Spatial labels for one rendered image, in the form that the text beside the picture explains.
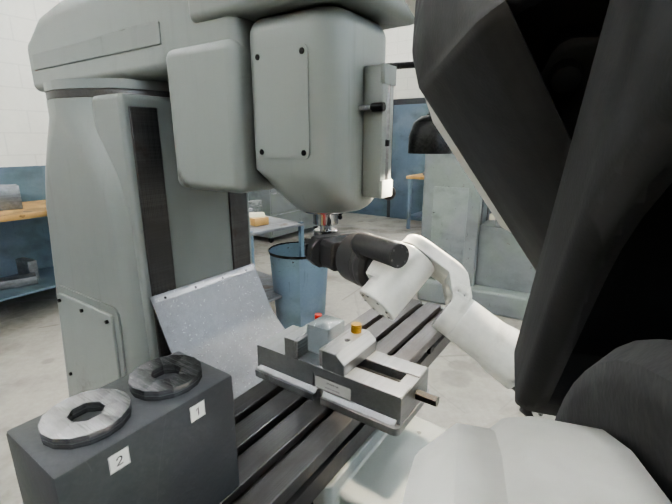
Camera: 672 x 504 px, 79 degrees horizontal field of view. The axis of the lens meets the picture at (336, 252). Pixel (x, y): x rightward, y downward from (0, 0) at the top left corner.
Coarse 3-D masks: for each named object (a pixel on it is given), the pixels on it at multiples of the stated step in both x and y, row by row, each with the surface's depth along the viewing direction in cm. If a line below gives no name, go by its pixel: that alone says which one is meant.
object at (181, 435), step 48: (144, 384) 51; (192, 384) 53; (48, 432) 43; (96, 432) 43; (144, 432) 46; (192, 432) 52; (48, 480) 39; (96, 480) 42; (144, 480) 47; (192, 480) 53
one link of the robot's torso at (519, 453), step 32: (448, 448) 5; (480, 448) 5; (512, 448) 4; (544, 448) 4; (576, 448) 4; (608, 448) 4; (416, 480) 4; (448, 480) 4; (480, 480) 4; (512, 480) 4; (544, 480) 4; (576, 480) 4; (608, 480) 4; (640, 480) 4
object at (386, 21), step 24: (192, 0) 70; (216, 0) 67; (240, 0) 64; (264, 0) 62; (288, 0) 60; (312, 0) 60; (336, 0) 60; (360, 0) 60; (384, 0) 62; (384, 24) 72; (408, 24) 72
